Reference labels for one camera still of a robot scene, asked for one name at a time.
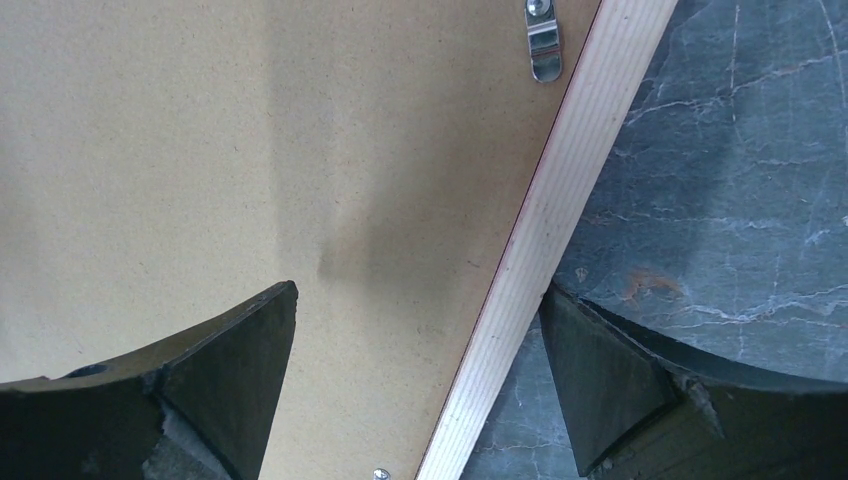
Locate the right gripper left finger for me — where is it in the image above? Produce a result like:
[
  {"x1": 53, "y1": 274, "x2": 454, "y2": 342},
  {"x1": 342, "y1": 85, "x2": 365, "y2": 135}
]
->
[{"x1": 1, "y1": 281, "x2": 298, "y2": 479}]

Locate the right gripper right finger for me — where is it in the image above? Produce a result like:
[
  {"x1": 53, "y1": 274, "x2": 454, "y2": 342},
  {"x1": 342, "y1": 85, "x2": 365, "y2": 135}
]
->
[{"x1": 539, "y1": 285, "x2": 847, "y2": 479}]

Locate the brown backing board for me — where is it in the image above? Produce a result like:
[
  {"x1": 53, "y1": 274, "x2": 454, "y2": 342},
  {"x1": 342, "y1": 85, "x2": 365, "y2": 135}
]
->
[{"x1": 1, "y1": 1, "x2": 600, "y2": 479}]

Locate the pink wooden picture frame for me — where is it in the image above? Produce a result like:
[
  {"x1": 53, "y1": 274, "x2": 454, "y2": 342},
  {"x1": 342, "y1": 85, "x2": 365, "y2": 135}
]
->
[{"x1": 416, "y1": 0, "x2": 677, "y2": 480}]

